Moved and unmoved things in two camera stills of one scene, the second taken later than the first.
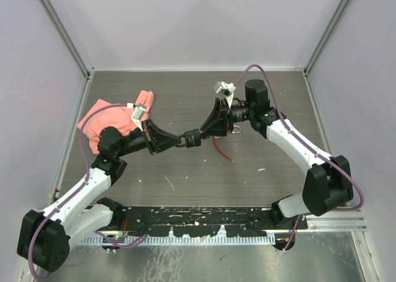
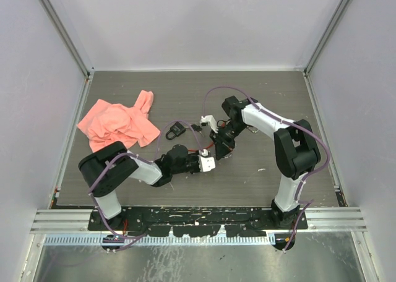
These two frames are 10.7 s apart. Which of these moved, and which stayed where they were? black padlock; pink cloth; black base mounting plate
Moved: black padlock
Stayed: pink cloth; black base mounting plate
